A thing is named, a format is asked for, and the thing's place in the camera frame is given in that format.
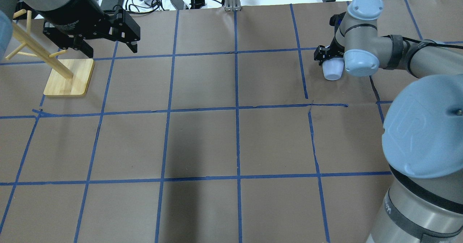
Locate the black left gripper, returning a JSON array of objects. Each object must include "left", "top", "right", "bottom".
[{"left": 43, "top": 0, "right": 141, "bottom": 58}]

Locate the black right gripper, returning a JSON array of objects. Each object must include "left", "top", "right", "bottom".
[{"left": 314, "top": 13, "right": 345, "bottom": 66}]

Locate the light blue paper cup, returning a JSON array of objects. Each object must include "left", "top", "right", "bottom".
[{"left": 322, "top": 54, "right": 344, "bottom": 81}]

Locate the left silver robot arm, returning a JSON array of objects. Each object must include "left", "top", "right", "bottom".
[{"left": 1, "top": 0, "right": 141, "bottom": 58}]

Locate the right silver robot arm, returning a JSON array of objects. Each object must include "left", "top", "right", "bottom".
[{"left": 314, "top": 0, "right": 463, "bottom": 243}]

